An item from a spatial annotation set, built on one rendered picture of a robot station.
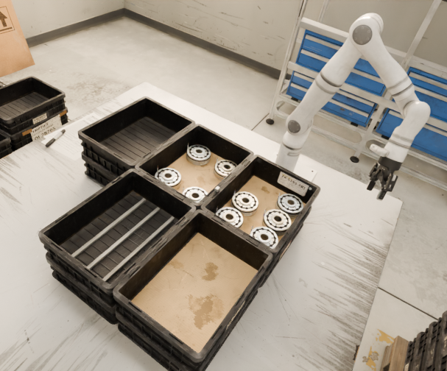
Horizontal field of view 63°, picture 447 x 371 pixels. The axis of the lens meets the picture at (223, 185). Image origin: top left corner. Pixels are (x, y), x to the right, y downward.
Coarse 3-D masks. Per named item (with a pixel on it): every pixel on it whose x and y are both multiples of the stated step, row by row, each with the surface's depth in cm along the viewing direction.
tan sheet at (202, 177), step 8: (176, 160) 153; (184, 160) 154; (216, 160) 157; (176, 168) 150; (184, 168) 150; (192, 168) 151; (200, 168) 152; (208, 168) 153; (184, 176) 147; (192, 176) 148; (200, 176) 148; (208, 176) 149; (184, 184) 144; (192, 184) 144; (200, 184) 145; (208, 184) 146; (216, 184) 146; (208, 192) 142
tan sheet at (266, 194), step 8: (248, 184) 149; (256, 184) 150; (264, 184) 151; (256, 192) 146; (264, 192) 147; (272, 192) 148; (264, 200) 144; (272, 200) 144; (264, 208) 141; (272, 208) 141; (248, 216) 136; (256, 216) 137; (248, 224) 134; (256, 224) 134; (248, 232) 131
